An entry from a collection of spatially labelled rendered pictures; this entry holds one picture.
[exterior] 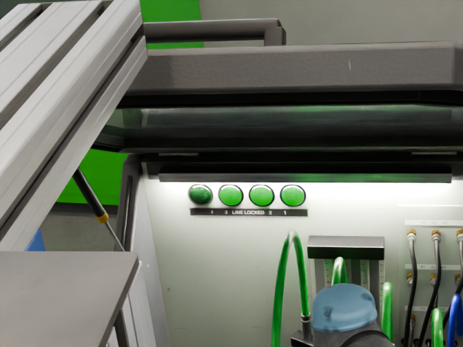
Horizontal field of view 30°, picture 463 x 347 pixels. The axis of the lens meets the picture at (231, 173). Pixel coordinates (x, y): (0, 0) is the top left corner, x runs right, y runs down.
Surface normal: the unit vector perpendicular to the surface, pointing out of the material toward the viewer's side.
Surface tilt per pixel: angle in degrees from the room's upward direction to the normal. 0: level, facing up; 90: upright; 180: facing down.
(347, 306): 0
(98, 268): 0
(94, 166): 90
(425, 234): 90
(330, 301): 0
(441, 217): 90
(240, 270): 90
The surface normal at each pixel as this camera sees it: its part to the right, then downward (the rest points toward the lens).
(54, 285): -0.10, -0.88
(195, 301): -0.18, 0.48
